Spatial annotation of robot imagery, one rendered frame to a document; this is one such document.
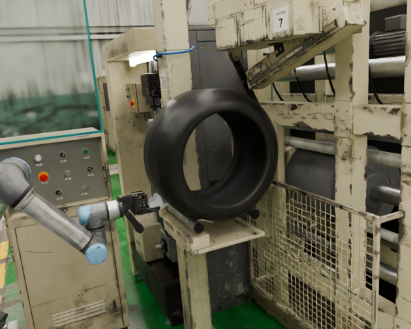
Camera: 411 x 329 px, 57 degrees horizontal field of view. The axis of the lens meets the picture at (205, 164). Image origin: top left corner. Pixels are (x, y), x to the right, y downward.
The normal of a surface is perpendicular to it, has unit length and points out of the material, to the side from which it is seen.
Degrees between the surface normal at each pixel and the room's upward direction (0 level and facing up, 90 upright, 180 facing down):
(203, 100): 45
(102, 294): 90
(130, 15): 90
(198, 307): 90
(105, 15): 90
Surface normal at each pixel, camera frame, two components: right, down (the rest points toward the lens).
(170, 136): -0.32, -0.14
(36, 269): 0.42, 0.17
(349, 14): 0.38, -0.14
